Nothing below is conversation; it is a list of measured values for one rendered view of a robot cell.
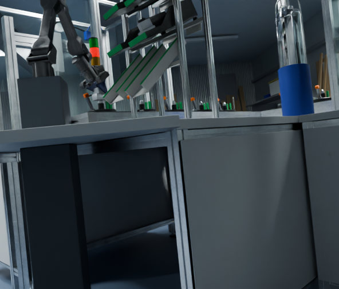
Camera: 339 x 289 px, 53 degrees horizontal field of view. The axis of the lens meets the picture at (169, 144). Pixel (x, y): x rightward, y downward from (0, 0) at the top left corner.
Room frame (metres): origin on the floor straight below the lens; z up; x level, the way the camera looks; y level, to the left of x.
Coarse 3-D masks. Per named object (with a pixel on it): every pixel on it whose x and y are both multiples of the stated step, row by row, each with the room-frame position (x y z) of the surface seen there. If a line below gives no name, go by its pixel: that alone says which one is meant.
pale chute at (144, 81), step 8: (176, 40) 1.32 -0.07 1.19; (184, 40) 1.34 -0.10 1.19; (160, 48) 1.43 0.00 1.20; (168, 48) 1.29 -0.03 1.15; (176, 48) 1.32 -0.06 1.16; (152, 56) 1.40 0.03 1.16; (160, 56) 1.43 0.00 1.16; (168, 56) 1.29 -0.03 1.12; (152, 64) 1.40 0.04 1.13; (160, 64) 1.27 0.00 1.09; (168, 64) 1.29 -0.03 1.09; (144, 72) 1.38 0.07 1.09; (152, 72) 1.25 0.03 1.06; (160, 72) 1.27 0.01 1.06; (136, 80) 1.35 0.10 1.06; (144, 80) 1.23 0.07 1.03; (152, 80) 1.25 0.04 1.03; (128, 88) 1.33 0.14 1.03; (136, 88) 1.35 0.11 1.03; (144, 88) 1.23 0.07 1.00; (136, 96) 1.31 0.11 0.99
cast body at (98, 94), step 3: (96, 87) 1.65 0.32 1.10; (96, 90) 1.64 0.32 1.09; (99, 90) 1.63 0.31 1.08; (96, 93) 1.62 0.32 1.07; (99, 93) 1.63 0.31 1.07; (102, 93) 1.64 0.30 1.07; (93, 96) 1.64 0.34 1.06; (96, 96) 1.62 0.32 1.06; (99, 96) 1.63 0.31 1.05; (102, 96) 1.64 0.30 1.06; (93, 99) 1.64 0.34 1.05; (96, 99) 1.62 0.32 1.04; (99, 99) 1.63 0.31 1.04; (102, 99) 1.64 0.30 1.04
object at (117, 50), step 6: (162, 12) 1.47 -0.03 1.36; (150, 18) 1.44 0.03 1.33; (132, 30) 1.53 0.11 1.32; (138, 30) 1.55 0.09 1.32; (132, 36) 1.53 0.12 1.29; (126, 42) 1.37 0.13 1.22; (114, 48) 1.40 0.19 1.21; (120, 48) 1.36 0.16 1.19; (126, 48) 1.39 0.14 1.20; (108, 54) 1.45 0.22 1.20; (114, 54) 1.42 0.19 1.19
